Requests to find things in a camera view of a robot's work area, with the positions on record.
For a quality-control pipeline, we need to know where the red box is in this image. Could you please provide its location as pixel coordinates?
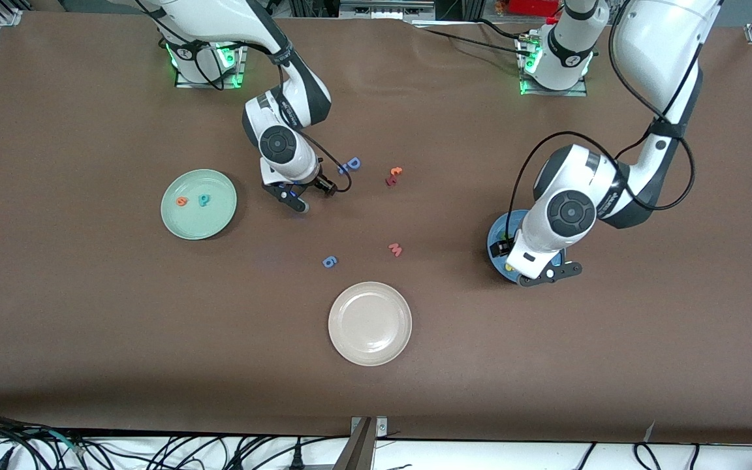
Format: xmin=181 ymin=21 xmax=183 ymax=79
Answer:
xmin=507 ymin=0 xmax=563 ymax=17

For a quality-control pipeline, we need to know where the blue round plate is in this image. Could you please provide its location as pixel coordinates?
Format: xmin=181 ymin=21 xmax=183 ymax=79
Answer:
xmin=486 ymin=209 xmax=567 ymax=286

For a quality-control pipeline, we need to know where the pale green round plate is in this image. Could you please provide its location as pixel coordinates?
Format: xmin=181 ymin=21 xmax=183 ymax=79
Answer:
xmin=161 ymin=169 xmax=238 ymax=241

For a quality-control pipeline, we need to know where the metal left arm base mount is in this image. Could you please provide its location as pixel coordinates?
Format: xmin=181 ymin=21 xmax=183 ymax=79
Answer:
xmin=518 ymin=34 xmax=589 ymax=97

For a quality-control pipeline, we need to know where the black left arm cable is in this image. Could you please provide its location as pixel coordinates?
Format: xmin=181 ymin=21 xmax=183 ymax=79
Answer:
xmin=510 ymin=26 xmax=697 ymax=239

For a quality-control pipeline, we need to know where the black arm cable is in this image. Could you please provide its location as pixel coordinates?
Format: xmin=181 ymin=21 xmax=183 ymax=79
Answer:
xmin=193 ymin=39 xmax=353 ymax=194
xmin=510 ymin=26 xmax=697 ymax=239

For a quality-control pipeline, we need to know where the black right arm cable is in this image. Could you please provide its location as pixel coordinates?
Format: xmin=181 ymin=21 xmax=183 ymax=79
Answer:
xmin=193 ymin=39 xmax=353 ymax=194

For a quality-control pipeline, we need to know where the aluminium profile beam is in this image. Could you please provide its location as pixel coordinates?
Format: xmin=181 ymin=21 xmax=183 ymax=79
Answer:
xmin=332 ymin=418 xmax=377 ymax=470

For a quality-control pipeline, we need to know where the metal right arm base mount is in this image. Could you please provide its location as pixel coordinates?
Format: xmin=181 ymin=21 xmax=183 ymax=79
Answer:
xmin=175 ymin=40 xmax=247 ymax=89

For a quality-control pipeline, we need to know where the black base power cable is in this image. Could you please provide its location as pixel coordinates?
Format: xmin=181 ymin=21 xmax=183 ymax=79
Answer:
xmin=471 ymin=16 xmax=530 ymax=41
xmin=414 ymin=25 xmax=533 ymax=58

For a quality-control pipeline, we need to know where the teal floor cable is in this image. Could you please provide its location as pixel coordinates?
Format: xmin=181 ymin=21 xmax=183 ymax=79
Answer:
xmin=42 ymin=428 xmax=86 ymax=456

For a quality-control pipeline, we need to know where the cream round plate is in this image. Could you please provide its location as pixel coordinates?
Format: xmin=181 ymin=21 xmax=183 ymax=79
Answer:
xmin=328 ymin=281 xmax=413 ymax=367

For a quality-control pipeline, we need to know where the grey power strip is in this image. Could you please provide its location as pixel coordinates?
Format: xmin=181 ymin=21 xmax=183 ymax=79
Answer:
xmin=339 ymin=0 xmax=439 ymax=20

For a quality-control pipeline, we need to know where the silver angle bracket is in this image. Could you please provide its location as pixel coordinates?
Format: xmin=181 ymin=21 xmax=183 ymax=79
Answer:
xmin=350 ymin=416 xmax=388 ymax=438

